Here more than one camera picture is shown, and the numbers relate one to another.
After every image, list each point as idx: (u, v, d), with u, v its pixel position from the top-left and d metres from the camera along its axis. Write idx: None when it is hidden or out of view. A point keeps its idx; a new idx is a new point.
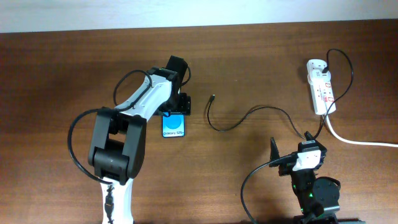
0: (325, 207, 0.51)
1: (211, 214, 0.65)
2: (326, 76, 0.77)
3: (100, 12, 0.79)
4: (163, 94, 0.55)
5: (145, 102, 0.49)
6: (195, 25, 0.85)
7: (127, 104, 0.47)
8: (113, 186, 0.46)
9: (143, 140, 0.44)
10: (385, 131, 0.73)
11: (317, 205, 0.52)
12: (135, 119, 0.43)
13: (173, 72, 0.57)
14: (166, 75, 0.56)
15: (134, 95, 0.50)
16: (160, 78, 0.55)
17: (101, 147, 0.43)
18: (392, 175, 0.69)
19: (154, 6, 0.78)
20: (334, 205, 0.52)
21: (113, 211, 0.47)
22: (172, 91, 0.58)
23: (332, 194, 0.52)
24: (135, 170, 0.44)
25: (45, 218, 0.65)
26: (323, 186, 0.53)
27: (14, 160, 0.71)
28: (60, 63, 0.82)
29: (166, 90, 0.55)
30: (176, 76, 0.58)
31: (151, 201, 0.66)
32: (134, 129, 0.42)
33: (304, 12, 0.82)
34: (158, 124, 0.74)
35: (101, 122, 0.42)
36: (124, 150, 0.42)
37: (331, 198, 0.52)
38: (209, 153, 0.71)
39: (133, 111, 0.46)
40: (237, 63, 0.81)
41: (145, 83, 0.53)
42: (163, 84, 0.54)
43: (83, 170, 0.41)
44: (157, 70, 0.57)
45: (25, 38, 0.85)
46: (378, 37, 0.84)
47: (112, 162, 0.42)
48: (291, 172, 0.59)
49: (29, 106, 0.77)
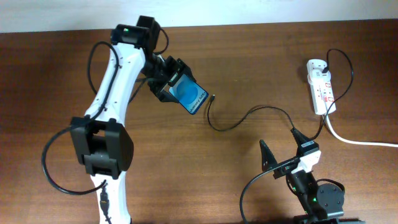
0: (328, 213, 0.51)
1: (210, 214, 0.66)
2: (326, 76, 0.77)
3: (101, 12, 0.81)
4: (135, 70, 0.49)
5: (117, 96, 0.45)
6: (195, 25, 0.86)
7: (98, 104, 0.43)
8: (106, 182, 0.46)
9: (125, 137, 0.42)
10: (385, 130, 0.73)
11: (320, 209, 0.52)
12: (112, 125, 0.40)
13: (142, 32, 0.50)
14: (135, 41, 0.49)
15: (102, 86, 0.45)
16: (127, 49, 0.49)
17: (86, 151, 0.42)
18: (392, 175, 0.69)
19: (155, 6, 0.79)
20: (337, 210, 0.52)
21: (109, 207, 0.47)
22: (147, 55, 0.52)
23: (336, 199, 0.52)
24: (126, 162, 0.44)
25: (46, 218, 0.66)
26: (327, 191, 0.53)
27: (17, 160, 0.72)
28: (60, 63, 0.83)
29: (138, 60, 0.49)
30: (147, 33, 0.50)
31: (151, 201, 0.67)
32: (112, 137, 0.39)
33: (303, 12, 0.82)
34: (158, 124, 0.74)
35: (76, 134, 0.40)
36: (109, 152, 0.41)
37: (334, 203, 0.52)
38: (208, 153, 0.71)
39: (106, 115, 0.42)
40: (237, 63, 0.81)
41: (111, 64, 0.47)
42: (132, 57, 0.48)
43: (67, 192, 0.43)
44: (123, 34, 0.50)
45: (28, 38, 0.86)
46: (378, 35, 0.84)
47: (102, 157, 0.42)
48: (290, 175, 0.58)
49: (30, 106, 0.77)
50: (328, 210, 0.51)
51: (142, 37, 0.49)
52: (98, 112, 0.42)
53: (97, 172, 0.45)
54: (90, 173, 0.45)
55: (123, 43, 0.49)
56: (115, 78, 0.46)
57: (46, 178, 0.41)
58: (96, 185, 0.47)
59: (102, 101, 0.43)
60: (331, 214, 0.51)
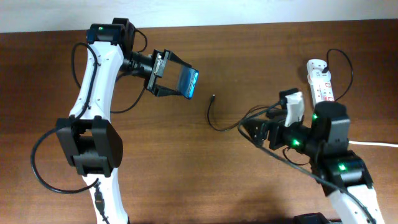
0: (333, 122, 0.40)
1: (210, 214, 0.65)
2: (326, 76, 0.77)
3: (102, 12, 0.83)
4: (115, 66, 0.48)
5: (99, 94, 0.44)
6: (195, 25, 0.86)
7: (82, 103, 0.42)
8: (99, 181, 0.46)
9: (113, 134, 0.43)
10: (385, 130, 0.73)
11: (324, 124, 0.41)
12: (97, 121, 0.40)
13: (117, 28, 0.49)
14: (111, 38, 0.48)
15: (83, 85, 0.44)
16: (104, 46, 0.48)
17: (74, 151, 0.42)
18: (392, 175, 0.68)
19: (154, 6, 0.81)
20: (342, 117, 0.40)
21: (105, 206, 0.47)
22: (124, 51, 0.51)
23: (337, 109, 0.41)
24: (116, 158, 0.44)
25: (45, 218, 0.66)
26: (325, 104, 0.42)
27: (17, 160, 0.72)
28: (60, 63, 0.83)
29: (117, 56, 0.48)
30: (122, 30, 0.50)
31: (151, 201, 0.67)
32: (99, 133, 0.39)
33: (301, 12, 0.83)
34: (159, 124, 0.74)
35: (63, 135, 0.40)
36: (99, 149, 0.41)
37: (337, 112, 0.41)
38: (209, 153, 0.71)
39: (91, 113, 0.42)
40: (236, 63, 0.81)
41: (89, 63, 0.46)
42: (110, 54, 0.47)
43: (61, 192, 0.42)
44: (98, 33, 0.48)
45: (30, 38, 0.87)
46: (377, 35, 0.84)
47: (92, 155, 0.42)
48: (283, 130, 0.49)
49: (29, 106, 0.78)
50: (333, 117, 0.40)
51: (117, 34, 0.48)
52: (83, 111, 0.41)
53: (89, 173, 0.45)
54: (82, 174, 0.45)
55: (99, 42, 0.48)
56: (96, 75, 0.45)
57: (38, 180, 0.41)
58: (89, 184, 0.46)
59: (85, 100, 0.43)
60: (337, 122, 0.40)
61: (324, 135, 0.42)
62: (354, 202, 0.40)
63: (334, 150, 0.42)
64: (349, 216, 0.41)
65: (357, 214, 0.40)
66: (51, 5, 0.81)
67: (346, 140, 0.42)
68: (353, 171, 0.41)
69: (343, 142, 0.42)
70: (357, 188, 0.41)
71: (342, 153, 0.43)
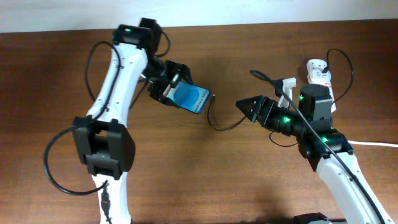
0: (317, 101, 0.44)
1: (210, 214, 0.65)
2: (326, 76, 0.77)
3: (102, 12, 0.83)
4: (138, 70, 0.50)
5: (119, 98, 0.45)
6: (195, 25, 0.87)
7: (100, 105, 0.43)
8: (108, 182, 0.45)
9: (128, 138, 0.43)
10: (385, 130, 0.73)
11: (308, 102, 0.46)
12: (113, 126, 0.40)
13: (144, 32, 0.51)
14: (137, 41, 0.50)
15: (104, 87, 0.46)
16: (129, 49, 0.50)
17: (87, 152, 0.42)
18: (392, 175, 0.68)
19: (155, 6, 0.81)
20: (326, 96, 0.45)
21: (110, 208, 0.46)
22: (149, 55, 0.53)
23: (321, 89, 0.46)
24: (128, 162, 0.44)
25: (45, 218, 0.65)
26: (310, 85, 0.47)
27: (17, 159, 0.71)
28: (60, 63, 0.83)
29: (140, 60, 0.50)
30: (149, 34, 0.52)
31: (151, 201, 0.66)
32: (114, 137, 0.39)
33: (301, 12, 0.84)
34: (160, 124, 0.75)
35: (79, 134, 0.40)
36: (112, 152, 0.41)
37: (321, 93, 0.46)
38: (209, 152, 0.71)
39: (108, 116, 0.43)
40: (237, 63, 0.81)
41: (113, 64, 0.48)
42: (134, 58, 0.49)
43: (68, 193, 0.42)
44: (125, 35, 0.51)
45: (31, 38, 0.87)
46: (377, 35, 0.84)
47: (104, 157, 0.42)
48: (275, 111, 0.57)
49: (30, 106, 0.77)
50: (316, 96, 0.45)
51: (144, 38, 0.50)
52: (101, 112, 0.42)
53: (99, 172, 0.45)
54: (92, 173, 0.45)
55: (124, 43, 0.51)
56: (118, 77, 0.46)
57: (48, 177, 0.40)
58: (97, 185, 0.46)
59: (104, 101, 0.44)
60: (321, 100, 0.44)
61: (310, 113, 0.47)
62: (338, 164, 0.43)
63: (319, 127, 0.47)
64: (335, 180, 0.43)
65: (342, 175, 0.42)
66: (53, 4, 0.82)
67: (329, 118, 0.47)
68: (334, 144, 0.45)
69: (327, 121, 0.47)
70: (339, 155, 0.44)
71: (328, 130, 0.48)
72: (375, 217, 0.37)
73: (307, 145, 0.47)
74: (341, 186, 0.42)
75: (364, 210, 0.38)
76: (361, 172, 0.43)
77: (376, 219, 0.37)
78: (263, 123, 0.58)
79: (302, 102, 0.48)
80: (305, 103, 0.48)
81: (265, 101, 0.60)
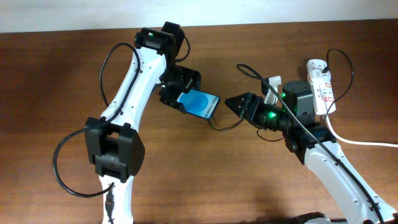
0: (298, 96, 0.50)
1: (211, 214, 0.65)
2: (326, 76, 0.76)
3: (102, 12, 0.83)
4: (155, 74, 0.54)
5: (134, 102, 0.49)
6: (196, 25, 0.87)
7: (115, 107, 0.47)
8: (114, 184, 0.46)
9: (139, 143, 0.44)
10: (384, 130, 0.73)
11: (291, 98, 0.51)
12: (125, 130, 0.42)
13: (166, 38, 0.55)
14: (158, 46, 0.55)
15: (120, 91, 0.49)
16: (150, 55, 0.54)
17: (97, 152, 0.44)
18: (393, 175, 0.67)
19: (154, 6, 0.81)
20: (307, 92, 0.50)
21: (114, 208, 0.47)
22: (168, 61, 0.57)
23: (303, 86, 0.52)
24: (135, 167, 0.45)
25: (45, 218, 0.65)
26: (292, 82, 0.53)
27: (17, 159, 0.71)
28: (60, 62, 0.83)
29: (159, 66, 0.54)
30: (171, 40, 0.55)
31: (151, 201, 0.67)
32: (124, 140, 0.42)
33: (300, 12, 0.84)
34: (160, 124, 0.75)
35: (92, 135, 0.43)
36: (121, 155, 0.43)
37: (303, 89, 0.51)
38: (208, 152, 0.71)
39: (122, 119, 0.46)
40: (237, 63, 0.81)
41: (133, 67, 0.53)
42: (153, 63, 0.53)
43: (74, 193, 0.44)
44: (148, 39, 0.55)
45: (31, 38, 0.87)
46: (377, 35, 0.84)
47: (113, 159, 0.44)
48: (262, 106, 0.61)
49: (30, 105, 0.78)
50: (298, 93, 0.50)
51: (165, 43, 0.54)
52: (114, 114, 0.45)
53: (106, 173, 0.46)
54: (100, 175, 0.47)
55: (146, 47, 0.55)
56: (135, 81, 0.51)
57: (56, 176, 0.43)
58: (104, 186, 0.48)
59: (119, 105, 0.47)
60: (303, 96, 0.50)
61: (293, 109, 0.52)
62: (323, 151, 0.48)
63: (303, 121, 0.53)
64: (322, 167, 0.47)
65: (327, 161, 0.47)
66: (54, 4, 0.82)
67: (312, 112, 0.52)
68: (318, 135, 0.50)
69: (310, 115, 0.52)
70: (324, 143, 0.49)
71: (311, 124, 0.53)
72: (361, 195, 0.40)
73: (294, 140, 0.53)
74: (328, 172, 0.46)
75: (351, 189, 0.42)
76: (345, 157, 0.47)
77: (362, 196, 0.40)
78: (249, 119, 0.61)
79: (285, 99, 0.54)
80: (287, 100, 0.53)
81: (249, 83, 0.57)
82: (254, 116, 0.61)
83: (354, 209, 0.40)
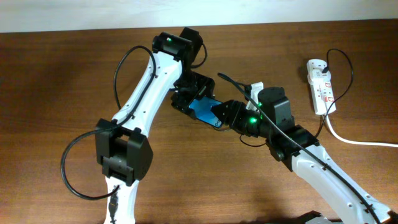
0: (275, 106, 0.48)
1: (211, 214, 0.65)
2: (326, 76, 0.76)
3: (102, 12, 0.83)
4: (170, 80, 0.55)
5: (147, 106, 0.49)
6: (195, 26, 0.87)
7: (127, 111, 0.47)
8: (119, 186, 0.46)
9: (147, 148, 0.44)
10: (384, 130, 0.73)
11: (268, 107, 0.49)
12: (135, 134, 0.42)
13: (185, 44, 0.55)
14: (176, 51, 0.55)
15: (134, 95, 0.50)
16: (166, 60, 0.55)
17: (106, 154, 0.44)
18: (393, 175, 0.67)
19: (154, 6, 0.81)
20: (282, 99, 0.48)
21: (117, 210, 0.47)
22: (184, 66, 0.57)
23: (277, 93, 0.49)
24: (142, 171, 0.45)
25: (45, 218, 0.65)
26: (264, 89, 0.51)
27: (17, 159, 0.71)
28: (60, 62, 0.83)
29: (175, 72, 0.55)
30: (189, 46, 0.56)
31: (151, 201, 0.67)
32: (134, 145, 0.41)
33: (300, 12, 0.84)
34: (160, 125, 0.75)
35: (102, 137, 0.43)
36: (129, 158, 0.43)
37: (277, 96, 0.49)
38: (209, 152, 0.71)
39: (132, 122, 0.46)
40: (237, 63, 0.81)
41: (148, 71, 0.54)
42: (168, 69, 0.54)
43: (79, 194, 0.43)
44: (165, 44, 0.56)
45: (31, 39, 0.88)
46: (377, 35, 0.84)
47: (120, 162, 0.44)
48: (243, 112, 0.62)
49: (30, 105, 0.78)
50: (274, 102, 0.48)
51: (183, 50, 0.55)
52: (126, 118, 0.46)
53: (112, 175, 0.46)
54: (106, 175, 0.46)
55: (163, 52, 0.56)
56: (150, 86, 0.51)
57: (63, 175, 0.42)
58: (109, 186, 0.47)
59: (131, 109, 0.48)
60: (279, 104, 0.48)
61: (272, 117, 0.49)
62: (309, 157, 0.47)
63: (284, 128, 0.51)
64: (311, 173, 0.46)
65: (314, 167, 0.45)
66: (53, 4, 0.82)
67: (291, 117, 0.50)
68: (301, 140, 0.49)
69: (289, 121, 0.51)
70: (308, 148, 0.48)
71: (293, 128, 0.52)
72: (355, 198, 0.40)
73: (278, 149, 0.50)
74: (316, 178, 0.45)
75: (344, 193, 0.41)
76: (331, 158, 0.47)
77: (356, 199, 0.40)
78: (232, 125, 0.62)
79: (262, 108, 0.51)
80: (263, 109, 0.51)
81: (235, 104, 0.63)
82: (236, 122, 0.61)
83: (351, 213, 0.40)
